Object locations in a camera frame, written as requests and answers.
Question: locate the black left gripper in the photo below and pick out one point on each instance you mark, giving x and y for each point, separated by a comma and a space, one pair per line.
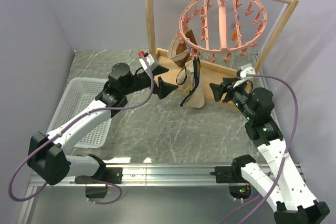
164, 88

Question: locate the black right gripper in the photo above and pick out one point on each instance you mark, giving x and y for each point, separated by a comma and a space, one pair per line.
227, 84

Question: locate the beige underwear navy trim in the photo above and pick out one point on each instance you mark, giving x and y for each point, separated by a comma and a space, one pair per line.
189, 80

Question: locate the pink round clip hanger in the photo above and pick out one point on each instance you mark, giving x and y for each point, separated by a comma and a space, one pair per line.
230, 36

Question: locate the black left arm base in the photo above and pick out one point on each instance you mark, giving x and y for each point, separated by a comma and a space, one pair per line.
111, 175

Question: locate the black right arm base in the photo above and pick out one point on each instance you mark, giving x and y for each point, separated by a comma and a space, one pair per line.
227, 175

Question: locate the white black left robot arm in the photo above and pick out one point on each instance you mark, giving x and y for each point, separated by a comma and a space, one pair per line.
49, 153

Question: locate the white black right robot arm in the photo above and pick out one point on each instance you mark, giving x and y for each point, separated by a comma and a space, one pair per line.
288, 195

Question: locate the wooden hanger rack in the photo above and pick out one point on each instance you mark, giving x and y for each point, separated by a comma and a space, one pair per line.
212, 72

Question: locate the brown underwear on hanger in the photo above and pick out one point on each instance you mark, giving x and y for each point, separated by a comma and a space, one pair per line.
178, 52

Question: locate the white plastic basket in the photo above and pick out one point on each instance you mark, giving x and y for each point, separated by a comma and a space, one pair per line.
79, 93

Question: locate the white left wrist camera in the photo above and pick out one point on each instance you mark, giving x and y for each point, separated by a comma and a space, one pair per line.
147, 61

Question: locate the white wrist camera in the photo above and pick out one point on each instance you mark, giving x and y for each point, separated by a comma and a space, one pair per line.
147, 61
244, 73

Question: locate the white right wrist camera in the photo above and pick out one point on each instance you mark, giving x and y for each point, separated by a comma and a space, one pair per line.
244, 73

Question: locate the aluminium mounting rail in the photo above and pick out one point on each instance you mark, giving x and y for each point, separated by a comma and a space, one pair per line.
166, 175

